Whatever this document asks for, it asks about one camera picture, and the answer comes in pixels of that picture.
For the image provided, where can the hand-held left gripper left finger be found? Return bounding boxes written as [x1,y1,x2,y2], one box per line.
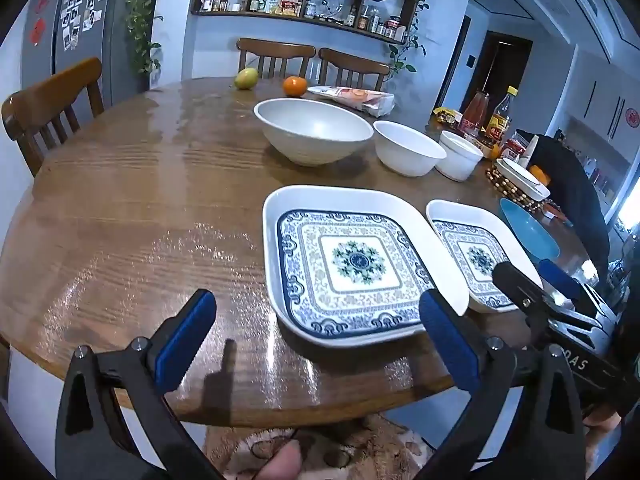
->
[55,288,226,480]

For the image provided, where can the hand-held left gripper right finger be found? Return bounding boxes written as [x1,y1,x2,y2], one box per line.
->
[412,289,586,480]

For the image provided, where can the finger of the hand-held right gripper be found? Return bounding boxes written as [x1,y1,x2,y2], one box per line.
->
[537,258,618,326]
[491,261,556,351]

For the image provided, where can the plain blue plate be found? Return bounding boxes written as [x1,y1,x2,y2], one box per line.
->
[500,197,561,263]

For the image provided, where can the small blue patterned square plate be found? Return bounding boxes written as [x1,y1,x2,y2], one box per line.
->
[425,199,545,315]

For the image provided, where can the large blue patterned square plate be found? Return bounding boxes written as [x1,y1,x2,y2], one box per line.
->
[262,185,471,350]

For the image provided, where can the small straight-sided white bowl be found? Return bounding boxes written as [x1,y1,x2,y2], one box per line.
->
[436,130,485,182]

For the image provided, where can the medium white bowl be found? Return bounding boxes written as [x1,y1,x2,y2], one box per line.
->
[373,120,447,178]

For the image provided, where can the large white bowl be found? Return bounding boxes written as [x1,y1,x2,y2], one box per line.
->
[253,98,375,167]

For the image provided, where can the person's left hand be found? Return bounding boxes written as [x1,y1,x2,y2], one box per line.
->
[260,442,303,480]

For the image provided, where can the black jacket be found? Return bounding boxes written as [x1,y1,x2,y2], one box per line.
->
[515,130,611,281]

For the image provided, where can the white rectangular dish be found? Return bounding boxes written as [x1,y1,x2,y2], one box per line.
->
[495,158,551,201]

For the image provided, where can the wooden bead trivet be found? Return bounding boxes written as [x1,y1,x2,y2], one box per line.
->
[485,158,546,213]

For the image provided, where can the row of assorted bottles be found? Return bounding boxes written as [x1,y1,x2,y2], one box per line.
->
[575,150,618,201]

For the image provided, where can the black-rimmed white bowl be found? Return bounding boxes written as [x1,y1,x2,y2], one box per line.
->
[502,157,538,178]

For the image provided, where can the white squeeze bottle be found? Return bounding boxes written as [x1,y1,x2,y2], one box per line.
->
[518,135,540,168]

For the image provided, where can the red-lidded jar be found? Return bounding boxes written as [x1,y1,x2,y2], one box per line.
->
[500,139,526,163]

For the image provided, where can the brown paw print fleece cloth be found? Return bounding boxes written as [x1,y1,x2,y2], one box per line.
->
[205,412,436,480]

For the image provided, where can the brown sauce jar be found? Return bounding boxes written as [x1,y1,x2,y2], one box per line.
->
[472,132,496,158]

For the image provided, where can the yellow-capped vinegar bottle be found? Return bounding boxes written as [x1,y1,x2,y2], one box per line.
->
[485,86,519,143]

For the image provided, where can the red sauce bottle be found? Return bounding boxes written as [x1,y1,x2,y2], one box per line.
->
[459,90,491,136]

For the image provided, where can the yellow black snack pack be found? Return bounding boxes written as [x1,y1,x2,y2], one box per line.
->
[432,107,466,126]

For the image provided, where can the wide dark wooden door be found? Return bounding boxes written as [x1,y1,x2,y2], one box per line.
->
[482,30,533,111]

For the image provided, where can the narrow dark wooden door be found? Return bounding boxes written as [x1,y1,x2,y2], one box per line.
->
[437,15,472,108]

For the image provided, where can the white pink food packet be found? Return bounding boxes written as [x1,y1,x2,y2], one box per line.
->
[307,85,396,115]

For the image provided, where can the green pear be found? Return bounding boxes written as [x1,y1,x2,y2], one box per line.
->
[234,67,260,91]

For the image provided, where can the green vine beside shelf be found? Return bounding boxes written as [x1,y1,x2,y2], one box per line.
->
[387,0,436,78]

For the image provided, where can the wooden dining chair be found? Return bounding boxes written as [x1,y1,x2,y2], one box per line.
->
[318,47,392,92]
[236,37,317,81]

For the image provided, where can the wooden chair with curved back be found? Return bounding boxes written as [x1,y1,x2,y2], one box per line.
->
[1,56,106,177]

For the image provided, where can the row of spice jars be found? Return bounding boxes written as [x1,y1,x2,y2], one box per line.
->
[345,4,408,41]

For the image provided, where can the grey refrigerator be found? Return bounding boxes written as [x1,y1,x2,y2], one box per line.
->
[20,0,146,106]

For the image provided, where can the long green hanging vine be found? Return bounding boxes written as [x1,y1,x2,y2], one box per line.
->
[124,0,166,78]

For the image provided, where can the group of fridge photo magnets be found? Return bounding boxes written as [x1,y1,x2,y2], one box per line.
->
[60,0,118,51]

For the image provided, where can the round glass lid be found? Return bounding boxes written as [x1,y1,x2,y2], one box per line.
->
[307,0,346,20]

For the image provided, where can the white wall cabinets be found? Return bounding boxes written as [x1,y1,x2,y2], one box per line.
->
[555,45,640,231]

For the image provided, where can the dark wooden wall shelf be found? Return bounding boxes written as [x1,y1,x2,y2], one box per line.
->
[190,0,433,46]

